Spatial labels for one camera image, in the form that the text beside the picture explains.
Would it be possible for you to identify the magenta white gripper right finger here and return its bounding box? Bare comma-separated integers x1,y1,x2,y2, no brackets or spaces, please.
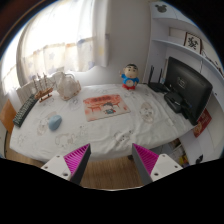
132,144,182,185

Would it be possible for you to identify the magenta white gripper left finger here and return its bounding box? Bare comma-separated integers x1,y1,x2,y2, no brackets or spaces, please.
42,144,91,185

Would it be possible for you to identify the cartoon printed mouse pad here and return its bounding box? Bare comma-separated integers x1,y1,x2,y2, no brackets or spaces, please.
83,94,130,121

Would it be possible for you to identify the white printed tablecloth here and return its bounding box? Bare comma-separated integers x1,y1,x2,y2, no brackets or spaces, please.
9,83,196,164

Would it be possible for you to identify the red book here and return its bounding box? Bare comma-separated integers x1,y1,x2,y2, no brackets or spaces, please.
193,109,212,137

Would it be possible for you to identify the black keyboard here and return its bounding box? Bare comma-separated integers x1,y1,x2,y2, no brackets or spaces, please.
13,94,37,127

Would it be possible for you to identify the white castle model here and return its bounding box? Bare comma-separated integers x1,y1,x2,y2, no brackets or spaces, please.
57,71,81,101

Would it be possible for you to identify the black wifi router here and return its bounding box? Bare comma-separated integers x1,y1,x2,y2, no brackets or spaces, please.
148,66,168,93

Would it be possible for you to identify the wooden chair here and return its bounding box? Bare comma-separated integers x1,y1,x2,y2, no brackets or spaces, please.
0,100,16,133

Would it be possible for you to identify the wooden model sailing ship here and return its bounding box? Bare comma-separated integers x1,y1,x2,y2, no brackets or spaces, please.
33,75,53,102

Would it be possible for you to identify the black computer monitor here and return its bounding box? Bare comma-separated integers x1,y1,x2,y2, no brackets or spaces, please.
164,57,213,126

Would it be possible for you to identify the cartoon boy figurine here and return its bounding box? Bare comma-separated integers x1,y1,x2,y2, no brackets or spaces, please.
120,64,139,90

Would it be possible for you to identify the white star curtain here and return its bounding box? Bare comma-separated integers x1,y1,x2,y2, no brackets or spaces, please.
16,0,111,85

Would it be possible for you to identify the framed calligraphy picture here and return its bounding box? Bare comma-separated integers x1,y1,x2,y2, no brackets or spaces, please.
184,32,201,53

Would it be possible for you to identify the white shelf unit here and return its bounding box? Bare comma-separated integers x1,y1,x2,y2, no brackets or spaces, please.
144,1,224,165

